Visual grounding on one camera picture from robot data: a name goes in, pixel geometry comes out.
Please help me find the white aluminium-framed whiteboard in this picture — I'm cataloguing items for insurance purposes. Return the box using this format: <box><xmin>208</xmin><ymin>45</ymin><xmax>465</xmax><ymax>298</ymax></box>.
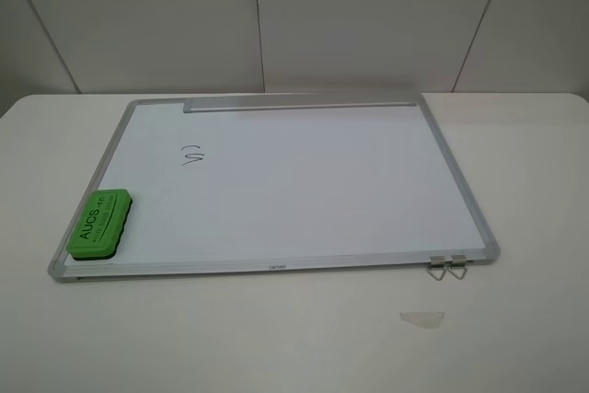
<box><xmin>48</xmin><ymin>94</ymin><xmax>500</xmax><ymax>282</ymax></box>

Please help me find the silver pen tray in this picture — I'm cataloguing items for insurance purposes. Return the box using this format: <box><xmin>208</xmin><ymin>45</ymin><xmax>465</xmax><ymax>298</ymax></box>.
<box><xmin>183</xmin><ymin>92</ymin><xmax>422</xmax><ymax>114</ymax></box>

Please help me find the right metal hanging clip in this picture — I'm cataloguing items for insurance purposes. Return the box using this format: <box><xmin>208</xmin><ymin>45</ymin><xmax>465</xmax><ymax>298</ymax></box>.
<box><xmin>446</xmin><ymin>254</ymin><xmax>473</xmax><ymax>281</ymax></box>

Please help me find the green whiteboard eraser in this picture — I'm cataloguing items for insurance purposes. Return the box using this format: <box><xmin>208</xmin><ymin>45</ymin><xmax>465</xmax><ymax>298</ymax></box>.
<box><xmin>66</xmin><ymin>189</ymin><xmax>133</xmax><ymax>260</ymax></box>

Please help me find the clear tape scrap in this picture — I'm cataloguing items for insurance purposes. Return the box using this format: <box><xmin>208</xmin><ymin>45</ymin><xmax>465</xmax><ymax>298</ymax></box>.
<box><xmin>399</xmin><ymin>312</ymin><xmax>445</xmax><ymax>329</ymax></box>

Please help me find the left metal hanging clip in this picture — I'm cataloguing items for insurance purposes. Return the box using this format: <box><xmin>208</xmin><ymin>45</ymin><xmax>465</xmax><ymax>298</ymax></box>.
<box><xmin>426</xmin><ymin>255</ymin><xmax>450</xmax><ymax>282</ymax></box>

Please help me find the metal hanging clip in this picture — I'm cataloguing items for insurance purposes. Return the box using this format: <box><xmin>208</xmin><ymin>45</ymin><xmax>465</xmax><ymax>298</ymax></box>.
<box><xmin>446</xmin><ymin>254</ymin><xmax>473</xmax><ymax>281</ymax></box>
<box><xmin>426</xmin><ymin>255</ymin><xmax>450</xmax><ymax>282</ymax></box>

